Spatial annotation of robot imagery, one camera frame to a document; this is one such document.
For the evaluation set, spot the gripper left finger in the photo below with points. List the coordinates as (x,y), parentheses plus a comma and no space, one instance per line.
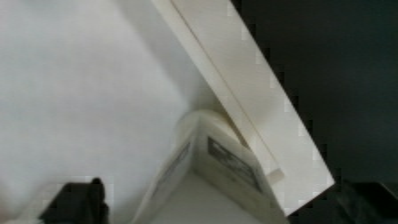
(79,206)

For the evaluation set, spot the white square tabletop tray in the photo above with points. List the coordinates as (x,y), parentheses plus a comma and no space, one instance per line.
(113,65)

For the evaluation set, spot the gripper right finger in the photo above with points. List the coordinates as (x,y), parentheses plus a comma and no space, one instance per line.
(367,203)

